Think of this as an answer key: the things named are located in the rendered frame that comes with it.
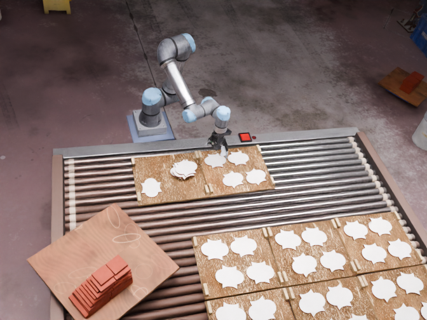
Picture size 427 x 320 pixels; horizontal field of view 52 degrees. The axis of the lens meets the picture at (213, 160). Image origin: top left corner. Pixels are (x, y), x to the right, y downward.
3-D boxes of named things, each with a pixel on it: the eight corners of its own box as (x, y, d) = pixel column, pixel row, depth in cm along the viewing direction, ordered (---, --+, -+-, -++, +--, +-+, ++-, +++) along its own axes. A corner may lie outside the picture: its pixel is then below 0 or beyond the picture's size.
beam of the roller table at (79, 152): (54, 155, 266) (53, 148, 262) (353, 132, 317) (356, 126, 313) (54, 165, 261) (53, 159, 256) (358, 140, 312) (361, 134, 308)
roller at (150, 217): (65, 225, 233) (64, 220, 229) (381, 189, 281) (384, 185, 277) (65, 233, 230) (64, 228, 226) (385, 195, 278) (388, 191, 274)
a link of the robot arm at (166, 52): (152, 39, 232) (192, 120, 232) (169, 34, 238) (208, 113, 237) (145, 49, 242) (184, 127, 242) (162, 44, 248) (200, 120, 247)
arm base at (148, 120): (137, 112, 289) (137, 101, 281) (159, 110, 293) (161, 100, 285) (140, 128, 280) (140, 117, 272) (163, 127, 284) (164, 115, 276)
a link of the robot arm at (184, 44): (153, 98, 284) (166, 33, 240) (172, 91, 291) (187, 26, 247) (162, 110, 280) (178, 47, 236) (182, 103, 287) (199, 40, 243)
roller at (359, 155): (65, 182, 251) (64, 176, 248) (361, 155, 299) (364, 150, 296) (65, 188, 248) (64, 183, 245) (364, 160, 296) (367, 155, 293)
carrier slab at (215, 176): (196, 153, 274) (196, 152, 273) (257, 147, 285) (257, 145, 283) (210, 197, 252) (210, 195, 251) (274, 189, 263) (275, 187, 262)
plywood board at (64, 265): (27, 261, 201) (26, 259, 200) (115, 204, 228) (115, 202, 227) (91, 341, 181) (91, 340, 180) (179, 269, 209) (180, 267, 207)
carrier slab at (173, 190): (130, 159, 263) (130, 158, 262) (196, 153, 274) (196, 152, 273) (138, 206, 241) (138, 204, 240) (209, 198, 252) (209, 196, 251)
